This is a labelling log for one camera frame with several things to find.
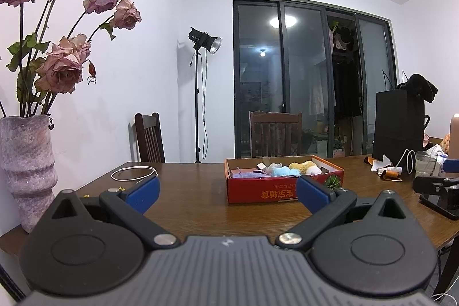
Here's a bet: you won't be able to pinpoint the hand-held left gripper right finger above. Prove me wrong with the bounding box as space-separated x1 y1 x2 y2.
275 175 419 251

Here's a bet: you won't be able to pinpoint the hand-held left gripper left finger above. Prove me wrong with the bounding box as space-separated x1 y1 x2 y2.
43 176 181 251

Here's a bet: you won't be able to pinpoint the yellow plush toy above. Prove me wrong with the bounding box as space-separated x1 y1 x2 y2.
288 160 317 175

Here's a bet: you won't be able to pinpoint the blue plush toy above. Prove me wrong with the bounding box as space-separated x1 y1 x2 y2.
270 166 301 178

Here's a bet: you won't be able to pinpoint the red cardboard box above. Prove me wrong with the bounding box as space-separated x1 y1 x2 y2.
224 154 345 204

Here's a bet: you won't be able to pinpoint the glass cup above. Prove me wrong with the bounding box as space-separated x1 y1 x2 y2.
415 150 439 178

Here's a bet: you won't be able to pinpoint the orange tube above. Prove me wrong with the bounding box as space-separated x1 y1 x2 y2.
380 170 404 182

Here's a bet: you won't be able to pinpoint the dark wooden chair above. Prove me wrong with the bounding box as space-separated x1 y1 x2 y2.
249 110 303 158
134 112 166 163

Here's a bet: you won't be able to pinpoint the white crumpled wrapper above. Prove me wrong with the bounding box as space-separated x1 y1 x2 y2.
365 154 398 173

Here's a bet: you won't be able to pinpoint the black paper bag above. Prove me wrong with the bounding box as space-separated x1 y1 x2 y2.
372 89 428 165

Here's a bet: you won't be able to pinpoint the black garment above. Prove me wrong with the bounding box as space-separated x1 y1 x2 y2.
395 73 439 104

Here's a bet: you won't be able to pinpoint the textured pink vase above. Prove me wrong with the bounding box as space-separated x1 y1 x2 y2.
0 114 59 234

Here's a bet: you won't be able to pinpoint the sliding glass door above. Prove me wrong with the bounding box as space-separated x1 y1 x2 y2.
232 0 398 159

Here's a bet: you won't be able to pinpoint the hanging clothes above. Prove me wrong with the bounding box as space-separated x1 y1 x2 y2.
328 21 360 117

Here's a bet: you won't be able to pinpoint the bunch of dried roses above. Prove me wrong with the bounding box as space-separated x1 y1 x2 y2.
0 0 143 119

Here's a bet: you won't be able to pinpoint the studio light on stand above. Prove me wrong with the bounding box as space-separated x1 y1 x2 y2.
188 27 222 163

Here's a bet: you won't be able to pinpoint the coiled white cable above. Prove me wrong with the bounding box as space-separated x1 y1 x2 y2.
110 166 159 182

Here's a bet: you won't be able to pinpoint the white charging cable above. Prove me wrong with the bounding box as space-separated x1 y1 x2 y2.
397 148 417 173

